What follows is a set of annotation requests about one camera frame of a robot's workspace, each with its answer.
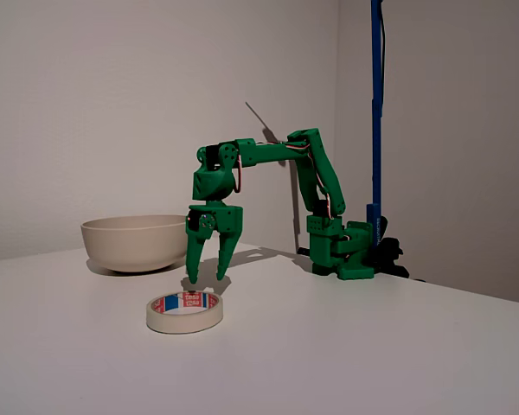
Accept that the beige masking tape roll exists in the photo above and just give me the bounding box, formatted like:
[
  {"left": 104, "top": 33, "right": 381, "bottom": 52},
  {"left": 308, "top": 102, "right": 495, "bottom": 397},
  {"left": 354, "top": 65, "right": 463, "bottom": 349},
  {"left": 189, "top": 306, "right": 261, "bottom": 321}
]
[{"left": 145, "top": 290, "right": 224, "bottom": 335}]

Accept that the beige bowl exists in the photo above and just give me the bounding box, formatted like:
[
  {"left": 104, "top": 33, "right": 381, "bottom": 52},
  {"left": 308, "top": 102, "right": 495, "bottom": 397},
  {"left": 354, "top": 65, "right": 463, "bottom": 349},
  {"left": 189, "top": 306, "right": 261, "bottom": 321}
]
[{"left": 80, "top": 214, "right": 189, "bottom": 274}]

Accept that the red white wrist cable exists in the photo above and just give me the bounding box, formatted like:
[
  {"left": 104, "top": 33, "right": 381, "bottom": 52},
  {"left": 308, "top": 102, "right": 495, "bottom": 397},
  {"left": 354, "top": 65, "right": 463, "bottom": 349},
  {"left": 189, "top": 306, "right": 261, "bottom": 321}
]
[{"left": 232, "top": 150, "right": 244, "bottom": 195}]

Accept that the red white upper arm cable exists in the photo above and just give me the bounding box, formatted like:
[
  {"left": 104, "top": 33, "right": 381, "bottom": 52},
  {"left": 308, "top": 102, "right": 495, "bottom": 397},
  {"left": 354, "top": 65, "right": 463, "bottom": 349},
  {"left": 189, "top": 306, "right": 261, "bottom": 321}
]
[{"left": 280, "top": 138, "right": 332, "bottom": 217}]

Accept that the blue camera pole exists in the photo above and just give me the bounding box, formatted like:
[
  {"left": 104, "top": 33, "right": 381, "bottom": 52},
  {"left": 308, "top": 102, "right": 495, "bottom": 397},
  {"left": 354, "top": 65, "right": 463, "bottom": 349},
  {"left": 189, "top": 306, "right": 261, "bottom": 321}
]
[{"left": 366, "top": 0, "right": 387, "bottom": 261}]

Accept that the black cable on pole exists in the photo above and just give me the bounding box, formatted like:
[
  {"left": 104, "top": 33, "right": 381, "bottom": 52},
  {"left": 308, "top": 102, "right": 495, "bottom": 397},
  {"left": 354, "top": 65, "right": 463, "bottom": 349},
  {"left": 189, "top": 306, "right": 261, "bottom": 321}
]
[{"left": 379, "top": 0, "right": 388, "bottom": 105}]

